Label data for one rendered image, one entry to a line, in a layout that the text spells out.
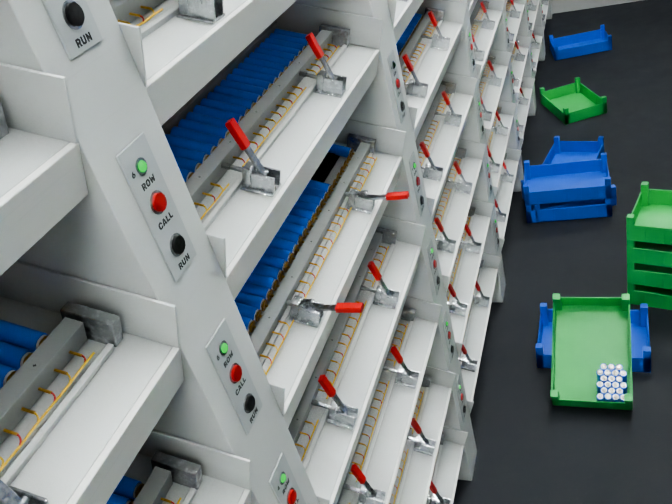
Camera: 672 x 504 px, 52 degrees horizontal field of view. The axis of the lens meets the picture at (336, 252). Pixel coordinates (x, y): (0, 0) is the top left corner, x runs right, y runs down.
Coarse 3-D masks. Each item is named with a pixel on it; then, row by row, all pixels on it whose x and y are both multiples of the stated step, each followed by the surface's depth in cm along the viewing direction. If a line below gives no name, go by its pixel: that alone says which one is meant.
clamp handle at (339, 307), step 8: (312, 304) 87; (328, 304) 88; (336, 304) 87; (344, 304) 86; (352, 304) 86; (360, 304) 85; (336, 312) 86; (344, 312) 86; (352, 312) 86; (360, 312) 85
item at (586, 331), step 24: (576, 312) 196; (600, 312) 193; (624, 312) 191; (552, 336) 190; (576, 336) 192; (600, 336) 190; (624, 336) 188; (552, 360) 187; (576, 360) 189; (600, 360) 187; (624, 360) 185; (552, 384) 184; (576, 384) 186; (624, 408) 178
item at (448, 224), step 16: (464, 144) 195; (480, 144) 193; (464, 160) 195; (480, 160) 196; (448, 176) 186; (464, 176) 189; (448, 192) 182; (464, 192) 182; (448, 208) 175; (464, 208) 177; (432, 224) 169; (448, 224) 171; (464, 224) 171; (448, 240) 162; (448, 256) 161; (448, 272) 157
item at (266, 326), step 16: (368, 144) 120; (352, 160) 116; (352, 176) 112; (336, 192) 108; (336, 208) 105; (320, 224) 101; (320, 240) 100; (304, 256) 95; (320, 256) 97; (288, 272) 92; (304, 272) 95; (288, 288) 90; (272, 304) 87; (272, 320) 85; (256, 336) 83; (256, 352) 81
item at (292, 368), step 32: (352, 128) 122; (384, 128) 120; (384, 160) 121; (384, 192) 113; (352, 224) 106; (352, 256) 100; (320, 288) 94; (288, 320) 89; (288, 352) 84; (320, 352) 90; (288, 384) 81; (288, 416) 80
